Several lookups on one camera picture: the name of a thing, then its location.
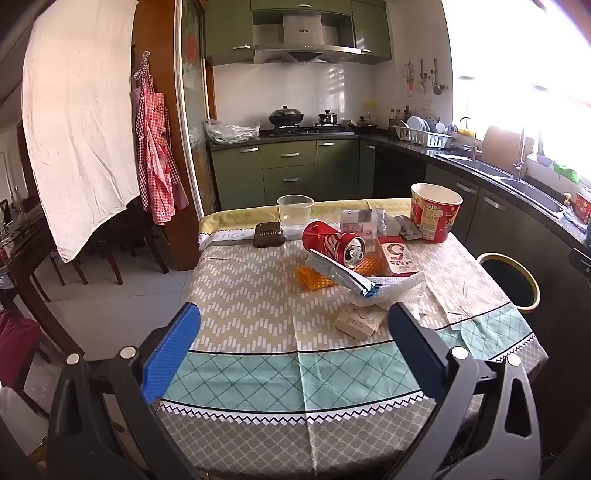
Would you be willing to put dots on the white paper towel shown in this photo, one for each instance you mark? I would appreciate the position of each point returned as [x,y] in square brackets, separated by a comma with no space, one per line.
[401,288]

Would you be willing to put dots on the yellow rimmed trash bin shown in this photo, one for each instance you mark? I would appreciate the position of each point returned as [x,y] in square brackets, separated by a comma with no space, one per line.
[505,281]

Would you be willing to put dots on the red soda can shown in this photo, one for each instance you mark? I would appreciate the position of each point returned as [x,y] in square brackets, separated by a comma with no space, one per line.
[325,240]

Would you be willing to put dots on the black pot with lid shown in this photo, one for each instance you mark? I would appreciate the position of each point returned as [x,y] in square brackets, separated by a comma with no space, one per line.
[328,117]

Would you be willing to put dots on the orange foam net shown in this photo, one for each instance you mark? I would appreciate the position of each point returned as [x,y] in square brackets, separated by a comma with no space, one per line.
[309,279]

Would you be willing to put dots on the hanging kitchen utensils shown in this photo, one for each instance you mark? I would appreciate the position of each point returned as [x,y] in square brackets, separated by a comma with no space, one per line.
[422,76]

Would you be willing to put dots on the dark wooden chair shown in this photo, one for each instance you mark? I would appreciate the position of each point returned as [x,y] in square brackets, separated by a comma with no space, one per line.
[138,235]

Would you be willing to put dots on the red and white carton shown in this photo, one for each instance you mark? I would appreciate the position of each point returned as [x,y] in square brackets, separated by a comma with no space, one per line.
[397,258]

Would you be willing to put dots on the tall steel faucet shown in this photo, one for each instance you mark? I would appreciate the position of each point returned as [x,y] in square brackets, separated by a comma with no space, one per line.
[519,157]

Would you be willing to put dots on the black wok with lid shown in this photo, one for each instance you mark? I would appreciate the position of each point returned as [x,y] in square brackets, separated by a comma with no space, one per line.
[285,115]

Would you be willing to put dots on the small red box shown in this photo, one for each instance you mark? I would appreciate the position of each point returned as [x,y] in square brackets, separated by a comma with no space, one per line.
[583,207]

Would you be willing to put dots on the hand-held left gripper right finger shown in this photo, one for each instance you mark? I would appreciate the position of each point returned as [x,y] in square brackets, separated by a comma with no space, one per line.
[411,341]

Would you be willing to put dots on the green base cabinets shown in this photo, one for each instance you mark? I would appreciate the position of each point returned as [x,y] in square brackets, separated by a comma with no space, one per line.
[288,170]

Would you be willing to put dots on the wooden sliding door frame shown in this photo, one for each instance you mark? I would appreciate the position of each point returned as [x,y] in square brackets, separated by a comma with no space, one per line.
[157,27]

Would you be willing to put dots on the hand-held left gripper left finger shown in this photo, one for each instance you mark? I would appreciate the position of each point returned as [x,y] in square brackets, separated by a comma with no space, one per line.
[171,355]

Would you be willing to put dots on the steel kitchen sink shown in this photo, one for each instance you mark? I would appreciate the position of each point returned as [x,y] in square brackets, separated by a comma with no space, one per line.
[489,168]

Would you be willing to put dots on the curved steel faucet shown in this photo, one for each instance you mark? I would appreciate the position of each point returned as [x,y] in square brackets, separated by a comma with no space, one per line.
[473,143]

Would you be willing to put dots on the red paper noodle bowl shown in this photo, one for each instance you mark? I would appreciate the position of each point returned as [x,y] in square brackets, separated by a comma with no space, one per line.
[434,217]

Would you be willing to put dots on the small beige cardboard box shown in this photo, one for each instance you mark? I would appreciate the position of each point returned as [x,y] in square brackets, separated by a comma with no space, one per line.
[360,321]

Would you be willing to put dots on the dish rack with dishes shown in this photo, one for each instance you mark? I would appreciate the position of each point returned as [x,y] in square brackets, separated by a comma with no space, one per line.
[422,134]

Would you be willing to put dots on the steel range hood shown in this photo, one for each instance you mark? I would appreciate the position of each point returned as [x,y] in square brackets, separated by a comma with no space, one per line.
[300,50]

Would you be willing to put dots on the clear plastic bag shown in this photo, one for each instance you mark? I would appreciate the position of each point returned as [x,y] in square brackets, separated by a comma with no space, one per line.
[231,131]

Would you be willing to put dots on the green wall cabinets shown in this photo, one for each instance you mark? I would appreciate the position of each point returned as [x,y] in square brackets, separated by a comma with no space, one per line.
[369,27]

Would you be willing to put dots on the small brown box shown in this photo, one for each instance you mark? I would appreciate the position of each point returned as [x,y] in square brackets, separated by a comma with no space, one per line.
[268,235]

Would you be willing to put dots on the dark red cloth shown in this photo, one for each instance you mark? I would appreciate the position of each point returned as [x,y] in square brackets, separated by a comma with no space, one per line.
[18,344]

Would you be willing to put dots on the white hanging sheet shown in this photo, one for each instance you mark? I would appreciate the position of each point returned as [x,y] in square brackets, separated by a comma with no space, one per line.
[78,115]

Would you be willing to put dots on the dark wooden dining table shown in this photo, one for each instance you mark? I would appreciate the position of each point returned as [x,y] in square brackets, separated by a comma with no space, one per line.
[27,258]

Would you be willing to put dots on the silver snack bag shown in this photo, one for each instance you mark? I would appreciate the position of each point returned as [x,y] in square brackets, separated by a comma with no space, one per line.
[341,274]

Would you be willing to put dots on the grey wrapper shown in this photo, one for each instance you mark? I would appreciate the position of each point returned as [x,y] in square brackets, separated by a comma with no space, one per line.
[408,228]

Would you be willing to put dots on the dark frying pan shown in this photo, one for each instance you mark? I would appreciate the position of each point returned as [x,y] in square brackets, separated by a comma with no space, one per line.
[362,123]

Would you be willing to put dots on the clear plastic bottle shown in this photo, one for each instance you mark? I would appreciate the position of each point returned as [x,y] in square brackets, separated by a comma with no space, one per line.
[358,221]

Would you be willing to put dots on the clear plastic cup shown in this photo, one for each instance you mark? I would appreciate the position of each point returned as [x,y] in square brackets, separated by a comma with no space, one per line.
[295,217]

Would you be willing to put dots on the brown cardboard sheet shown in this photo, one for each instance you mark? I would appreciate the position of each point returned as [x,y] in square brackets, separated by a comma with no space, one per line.
[498,143]

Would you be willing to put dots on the gas stove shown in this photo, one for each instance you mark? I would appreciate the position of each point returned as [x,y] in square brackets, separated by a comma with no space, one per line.
[309,130]

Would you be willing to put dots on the red checkered apron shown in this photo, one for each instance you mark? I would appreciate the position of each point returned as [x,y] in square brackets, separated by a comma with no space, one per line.
[154,152]

